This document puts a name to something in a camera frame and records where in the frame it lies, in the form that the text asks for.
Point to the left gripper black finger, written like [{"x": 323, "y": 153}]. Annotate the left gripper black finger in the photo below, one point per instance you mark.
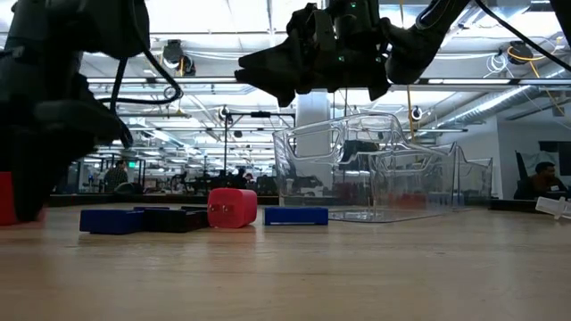
[{"x": 40, "y": 169}]

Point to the black camera stand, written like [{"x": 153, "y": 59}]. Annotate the black camera stand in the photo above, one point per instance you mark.
[{"x": 261, "y": 114}]

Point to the clear plastic bin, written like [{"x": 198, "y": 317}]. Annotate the clear plastic bin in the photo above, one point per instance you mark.
[
  {"x": 312, "y": 178},
  {"x": 477, "y": 183}
]

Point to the pink wall charger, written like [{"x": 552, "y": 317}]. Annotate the pink wall charger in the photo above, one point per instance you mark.
[{"x": 232, "y": 208}]

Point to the translucent white plastic piece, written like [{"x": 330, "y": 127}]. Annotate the translucent white plastic piece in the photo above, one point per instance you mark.
[{"x": 553, "y": 207}]

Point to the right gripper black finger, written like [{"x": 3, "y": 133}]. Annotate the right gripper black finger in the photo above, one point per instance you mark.
[{"x": 276, "y": 71}]

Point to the person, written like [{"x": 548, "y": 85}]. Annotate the person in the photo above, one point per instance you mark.
[
  {"x": 117, "y": 176},
  {"x": 542, "y": 180}
]

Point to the silver ventilation duct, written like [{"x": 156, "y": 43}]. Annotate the silver ventilation duct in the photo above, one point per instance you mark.
[{"x": 490, "y": 104}]

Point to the blue card box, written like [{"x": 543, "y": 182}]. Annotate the blue card box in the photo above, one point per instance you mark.
[{"x": 296, "y": 216}]

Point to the black framed digital display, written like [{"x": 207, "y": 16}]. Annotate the black framed digital display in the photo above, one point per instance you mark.
[{"x": 176, "y": 220}]

